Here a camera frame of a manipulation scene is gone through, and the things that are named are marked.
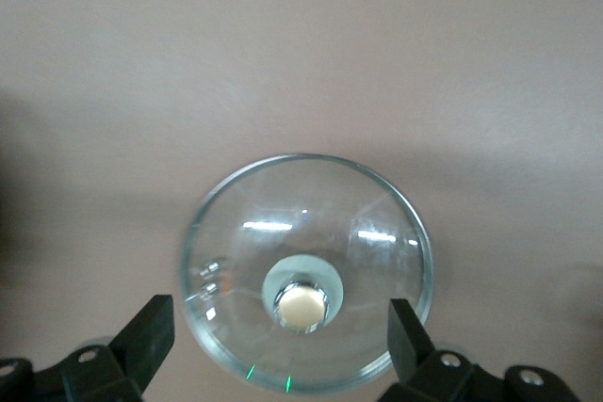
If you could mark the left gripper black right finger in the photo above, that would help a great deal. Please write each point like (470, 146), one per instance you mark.
(410, 345)

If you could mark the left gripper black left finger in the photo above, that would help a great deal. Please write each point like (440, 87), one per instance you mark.
(141, 341)

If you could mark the glass pot lid with knob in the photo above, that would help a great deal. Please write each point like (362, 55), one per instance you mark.
(301, 308)

